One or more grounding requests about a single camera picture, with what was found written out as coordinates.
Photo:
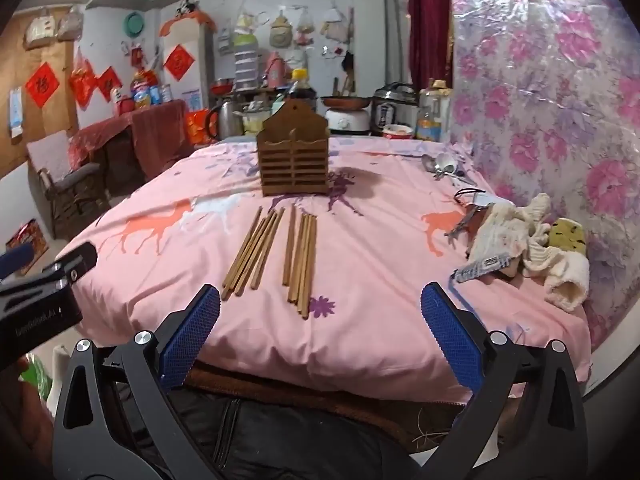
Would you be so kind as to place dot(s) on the pink thermos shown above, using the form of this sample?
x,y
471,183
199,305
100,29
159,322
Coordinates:
x,y
273,70

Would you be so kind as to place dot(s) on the red plastic decoration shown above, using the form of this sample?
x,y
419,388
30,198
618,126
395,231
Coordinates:
x,y
82,82

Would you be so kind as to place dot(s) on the steel kettle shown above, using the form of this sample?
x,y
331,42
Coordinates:
x,y
227,120

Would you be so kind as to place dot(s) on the floral foil wall sheet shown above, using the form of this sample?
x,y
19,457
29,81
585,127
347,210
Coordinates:
x,y
550,110

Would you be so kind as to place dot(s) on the wooden armchair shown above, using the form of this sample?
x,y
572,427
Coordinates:
x,y
65,185

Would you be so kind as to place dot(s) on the dark red curtain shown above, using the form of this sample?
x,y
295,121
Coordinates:
x,y
430,20

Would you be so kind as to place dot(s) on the red basin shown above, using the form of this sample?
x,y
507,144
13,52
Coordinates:
x,y
222,87

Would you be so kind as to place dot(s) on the red tin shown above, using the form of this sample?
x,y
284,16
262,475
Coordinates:
x,y
125,106

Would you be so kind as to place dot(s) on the white hanging bag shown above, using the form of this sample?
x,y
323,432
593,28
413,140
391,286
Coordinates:
x,y
39,30

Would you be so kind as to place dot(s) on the red white bowl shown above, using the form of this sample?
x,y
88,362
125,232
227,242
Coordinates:
x,y
398,131

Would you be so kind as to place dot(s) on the metal pliers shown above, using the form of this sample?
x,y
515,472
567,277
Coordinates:
x,y
462,225

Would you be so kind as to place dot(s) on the green round plate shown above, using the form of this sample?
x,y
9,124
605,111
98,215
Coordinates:
x,y
134,24

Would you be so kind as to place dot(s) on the panda plush toy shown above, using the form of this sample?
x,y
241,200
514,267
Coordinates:
x,y
186,6

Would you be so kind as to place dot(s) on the dark frying pan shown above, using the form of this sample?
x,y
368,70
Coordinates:
x,y
347,101

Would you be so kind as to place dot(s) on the orange cloth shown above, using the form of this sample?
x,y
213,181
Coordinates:
x,y
187,19

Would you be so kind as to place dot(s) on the cream knitted cloth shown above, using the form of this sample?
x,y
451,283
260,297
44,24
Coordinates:
x,y
505,235

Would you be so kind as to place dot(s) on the white electric cooker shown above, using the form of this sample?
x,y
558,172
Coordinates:
x,y
350,120

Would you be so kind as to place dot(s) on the pink printed bedsheet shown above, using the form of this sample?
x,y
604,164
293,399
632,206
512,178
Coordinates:
x,y
375,260

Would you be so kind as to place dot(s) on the soy sauce bottle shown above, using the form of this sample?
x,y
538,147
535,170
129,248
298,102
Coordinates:
x,y
300,92

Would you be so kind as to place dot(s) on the white face mask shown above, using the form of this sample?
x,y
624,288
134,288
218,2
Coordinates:
x,y
482,205

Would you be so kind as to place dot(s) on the white can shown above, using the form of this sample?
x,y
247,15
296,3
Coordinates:
x,y
166,94

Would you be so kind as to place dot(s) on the rust red cloth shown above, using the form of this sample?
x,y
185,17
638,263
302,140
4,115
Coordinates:
x,y
160,135

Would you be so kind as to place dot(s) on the metal spoon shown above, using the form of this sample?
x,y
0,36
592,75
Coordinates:
x,y
452,176
429,162

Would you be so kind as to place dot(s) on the table with red cover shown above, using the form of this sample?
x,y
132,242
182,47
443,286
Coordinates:
x,y
100,135

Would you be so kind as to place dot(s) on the beige hanging pouch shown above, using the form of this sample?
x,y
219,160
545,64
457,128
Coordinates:
x,y
281,30

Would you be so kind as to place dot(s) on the cream pot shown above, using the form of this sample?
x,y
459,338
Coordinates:
x,y
255,122

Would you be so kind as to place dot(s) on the bunch of wooden chopsticks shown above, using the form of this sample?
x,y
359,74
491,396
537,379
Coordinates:
x,y
302,270

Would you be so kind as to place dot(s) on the yellow cooking oil jug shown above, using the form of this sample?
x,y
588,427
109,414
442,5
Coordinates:
x,y
142,92

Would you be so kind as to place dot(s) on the wall calendar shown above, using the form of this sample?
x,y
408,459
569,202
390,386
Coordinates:
x,y
16,115

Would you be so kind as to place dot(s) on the red diamond paper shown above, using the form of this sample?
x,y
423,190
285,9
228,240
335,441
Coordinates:
x,y
42,85
177,60
107,84

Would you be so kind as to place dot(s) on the green plastic bag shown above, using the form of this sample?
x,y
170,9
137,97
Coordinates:
x,y
37,380

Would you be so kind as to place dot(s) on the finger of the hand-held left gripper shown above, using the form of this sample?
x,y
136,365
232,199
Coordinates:
x,y
15,260
75,265

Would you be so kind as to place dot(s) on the red gift box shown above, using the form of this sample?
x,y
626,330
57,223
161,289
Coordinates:
x,y
27,242

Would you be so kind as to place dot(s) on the clear plastic hanging bag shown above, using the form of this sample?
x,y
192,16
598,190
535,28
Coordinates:
x,y
69,25

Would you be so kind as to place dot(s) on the green stacked food carrier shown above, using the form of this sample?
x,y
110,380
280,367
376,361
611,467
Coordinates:
x,y
245,65

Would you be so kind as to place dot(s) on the wooden chopstick holder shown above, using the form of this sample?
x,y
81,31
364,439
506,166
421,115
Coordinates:
x,y
292,160

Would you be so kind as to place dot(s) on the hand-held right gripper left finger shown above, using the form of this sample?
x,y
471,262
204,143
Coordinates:
x,y
192,330

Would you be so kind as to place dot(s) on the orange gift bag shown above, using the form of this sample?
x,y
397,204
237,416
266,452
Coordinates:
x,y
197,127

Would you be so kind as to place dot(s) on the yellow sponge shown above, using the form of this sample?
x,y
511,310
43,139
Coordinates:
x,y
567,235

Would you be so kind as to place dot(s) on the blue can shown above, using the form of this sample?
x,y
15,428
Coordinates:
x,y
155,95

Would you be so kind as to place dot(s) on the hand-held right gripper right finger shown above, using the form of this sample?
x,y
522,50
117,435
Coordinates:
x,y
450,330

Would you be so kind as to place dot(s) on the silver pressure cooker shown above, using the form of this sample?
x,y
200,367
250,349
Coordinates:
x,y
392,107

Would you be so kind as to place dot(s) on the clear oil bottle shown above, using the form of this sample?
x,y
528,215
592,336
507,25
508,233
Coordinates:
x,y
430,125

